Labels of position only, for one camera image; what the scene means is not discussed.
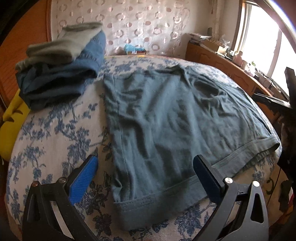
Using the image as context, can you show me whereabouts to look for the blue floral bed sheet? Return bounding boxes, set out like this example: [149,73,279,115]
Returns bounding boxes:
[5,55,283,241]

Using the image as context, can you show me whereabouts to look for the cardboard box on sideboard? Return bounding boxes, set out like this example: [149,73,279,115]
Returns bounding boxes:
[203,40,227,53]

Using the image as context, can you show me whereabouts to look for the wooden wardrobe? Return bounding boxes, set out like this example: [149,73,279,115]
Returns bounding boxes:
[1,1,52,110]

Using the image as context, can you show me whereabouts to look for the folded blue jeans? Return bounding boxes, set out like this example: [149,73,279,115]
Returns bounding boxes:
[16,31,106,110]

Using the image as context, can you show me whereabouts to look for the window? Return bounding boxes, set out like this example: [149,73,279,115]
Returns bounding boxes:
[237,1,295,95]

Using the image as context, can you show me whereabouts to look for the wooden sideboard cabinet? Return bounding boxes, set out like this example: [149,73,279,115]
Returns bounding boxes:
[184,42,285,123]

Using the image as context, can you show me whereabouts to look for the folded grey-green garment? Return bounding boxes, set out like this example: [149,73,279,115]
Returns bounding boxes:
[15,22,102,72]

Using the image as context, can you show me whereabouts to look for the pink bottle on sideboard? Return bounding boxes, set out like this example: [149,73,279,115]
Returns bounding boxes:
[233,51,243,67]

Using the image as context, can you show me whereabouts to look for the pink circle-pattern curtain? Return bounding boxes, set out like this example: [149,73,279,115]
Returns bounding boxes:
[51,0,217,58]

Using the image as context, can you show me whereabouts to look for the teal grey cotton shorts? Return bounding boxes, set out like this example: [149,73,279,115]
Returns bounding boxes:
[103,64,280,230]

